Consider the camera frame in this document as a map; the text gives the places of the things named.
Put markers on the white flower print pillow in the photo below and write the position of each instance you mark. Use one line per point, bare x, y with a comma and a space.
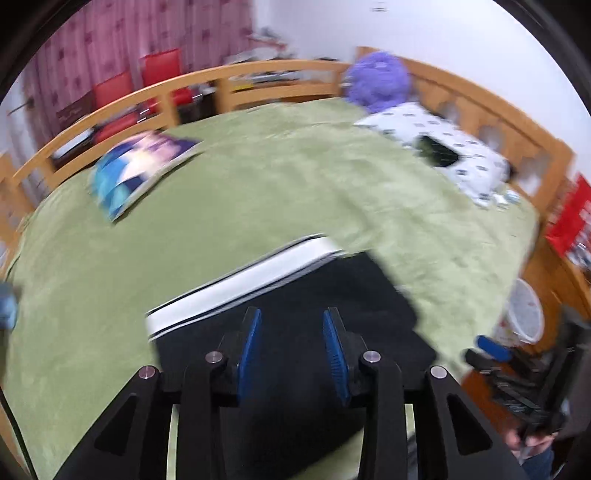
471, 161

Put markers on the purple plush toy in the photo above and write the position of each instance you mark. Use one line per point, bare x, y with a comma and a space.
378, 81

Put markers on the white plastic basin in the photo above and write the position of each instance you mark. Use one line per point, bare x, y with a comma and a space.
526, 314

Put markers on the red striped curtain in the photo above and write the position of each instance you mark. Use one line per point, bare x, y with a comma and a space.
115, 37

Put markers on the red chair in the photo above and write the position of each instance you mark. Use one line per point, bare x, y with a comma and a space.
161, 67
113, 90

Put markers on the light blue blanket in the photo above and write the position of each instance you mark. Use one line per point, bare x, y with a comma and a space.
7, 307

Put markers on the black pants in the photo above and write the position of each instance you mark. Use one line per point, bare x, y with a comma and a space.
295, 383

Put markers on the cluttered desk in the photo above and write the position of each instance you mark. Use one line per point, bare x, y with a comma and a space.
272, 55

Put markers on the wooden bed frame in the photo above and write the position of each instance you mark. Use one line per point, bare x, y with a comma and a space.
277, 69

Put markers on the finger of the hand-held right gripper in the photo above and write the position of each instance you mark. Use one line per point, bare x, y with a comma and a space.
494, 347

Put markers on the red bag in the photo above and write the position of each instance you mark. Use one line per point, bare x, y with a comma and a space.
570, 221

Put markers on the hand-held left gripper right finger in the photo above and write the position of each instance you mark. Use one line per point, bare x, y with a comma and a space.
334, 355

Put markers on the person's leg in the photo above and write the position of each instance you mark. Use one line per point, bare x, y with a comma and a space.
540, 468

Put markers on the geometric patterned pillow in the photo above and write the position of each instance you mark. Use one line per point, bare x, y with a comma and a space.
138, 166

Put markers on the person's right hand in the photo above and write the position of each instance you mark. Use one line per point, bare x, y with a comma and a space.
535, 442

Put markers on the green fleece blanket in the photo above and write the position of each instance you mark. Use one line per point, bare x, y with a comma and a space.
277, 184

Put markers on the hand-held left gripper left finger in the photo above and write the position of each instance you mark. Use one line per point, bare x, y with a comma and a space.
249, 355

